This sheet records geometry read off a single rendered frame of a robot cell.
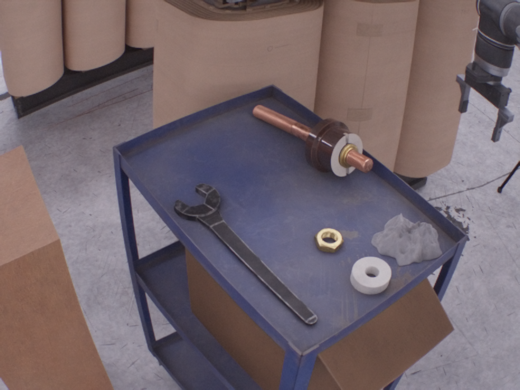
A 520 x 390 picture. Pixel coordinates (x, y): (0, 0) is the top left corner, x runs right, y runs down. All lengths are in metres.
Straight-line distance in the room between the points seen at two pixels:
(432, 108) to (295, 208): 1.17
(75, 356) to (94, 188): 1.38
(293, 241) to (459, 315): 1.25
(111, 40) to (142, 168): 1.95
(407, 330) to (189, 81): 0.86
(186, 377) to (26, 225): 0.86
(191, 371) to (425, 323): 0.87
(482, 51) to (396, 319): 0.65
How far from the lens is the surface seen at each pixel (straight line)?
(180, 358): 1.79
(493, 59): 1.30
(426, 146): 2.30
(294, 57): 1.54
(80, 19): 3.02
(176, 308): 1.43
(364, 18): 1.69
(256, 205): 1.13
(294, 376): 0.93
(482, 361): 2.11
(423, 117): 2.22
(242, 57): 1.45
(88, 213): 2.46
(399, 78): 1.91
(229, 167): 1.22
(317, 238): 1.06
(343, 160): 1.15
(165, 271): 1.51
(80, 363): 1.35
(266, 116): 1.32
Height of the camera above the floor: 1.63
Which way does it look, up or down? 42 degrees down
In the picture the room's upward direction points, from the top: 5 degrees clockwise
